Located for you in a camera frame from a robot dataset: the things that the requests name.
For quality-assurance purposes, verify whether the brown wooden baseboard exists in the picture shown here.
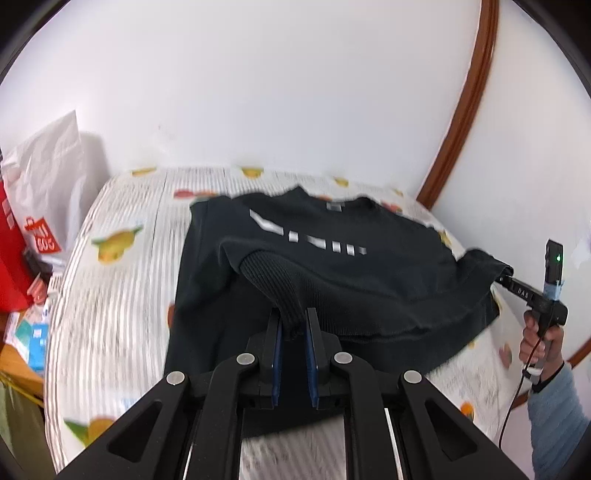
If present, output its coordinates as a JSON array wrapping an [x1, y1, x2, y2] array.
[[566, 348, 591, 371]]

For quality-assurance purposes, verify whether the teal box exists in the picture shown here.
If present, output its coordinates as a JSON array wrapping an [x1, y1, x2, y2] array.
[[14, 318, 51, 373]]

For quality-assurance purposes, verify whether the brown wooden door frame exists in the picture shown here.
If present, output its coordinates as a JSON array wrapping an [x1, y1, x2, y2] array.
[[414, 0, 500, 214]]

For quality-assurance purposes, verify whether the wooden side table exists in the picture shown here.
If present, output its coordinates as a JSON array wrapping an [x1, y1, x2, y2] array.
[[0, 342, 47, 408]]

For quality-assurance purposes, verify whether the red paper bag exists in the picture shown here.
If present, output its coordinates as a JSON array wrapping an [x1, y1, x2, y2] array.
[[0, 180, 35, 313]]

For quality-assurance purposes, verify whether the fruit print bed cover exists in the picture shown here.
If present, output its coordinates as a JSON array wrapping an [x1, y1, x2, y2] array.
[[44, 165, 529, 480]]

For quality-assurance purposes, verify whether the olive green cloth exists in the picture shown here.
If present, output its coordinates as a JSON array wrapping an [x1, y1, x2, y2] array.
[[0, 381, 45, 468]]

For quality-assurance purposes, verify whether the black sweatshirt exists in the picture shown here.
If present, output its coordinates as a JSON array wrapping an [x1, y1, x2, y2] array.
[[164, 185, 513, 384]]

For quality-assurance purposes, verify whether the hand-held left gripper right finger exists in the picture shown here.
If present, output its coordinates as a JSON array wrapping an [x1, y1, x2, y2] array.
[[305, 308, 532, 480]]

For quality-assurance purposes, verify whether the white plastic bag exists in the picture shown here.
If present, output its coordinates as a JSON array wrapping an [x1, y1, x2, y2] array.
[[0, 110, 112, 265]]

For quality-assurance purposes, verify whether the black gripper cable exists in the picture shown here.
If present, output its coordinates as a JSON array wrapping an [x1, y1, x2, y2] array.
[[498, 323, 543, 448]]

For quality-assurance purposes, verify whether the person's right hand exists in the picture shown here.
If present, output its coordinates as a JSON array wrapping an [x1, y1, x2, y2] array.
[[518, 310, 566, 384]]

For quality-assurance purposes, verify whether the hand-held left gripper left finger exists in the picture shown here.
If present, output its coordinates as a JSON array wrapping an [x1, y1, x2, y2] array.
[[55, 318, 283, 480]]

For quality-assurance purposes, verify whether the person's right forearm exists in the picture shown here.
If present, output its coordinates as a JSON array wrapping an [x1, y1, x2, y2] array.
[[526, 362, 591, 480]]

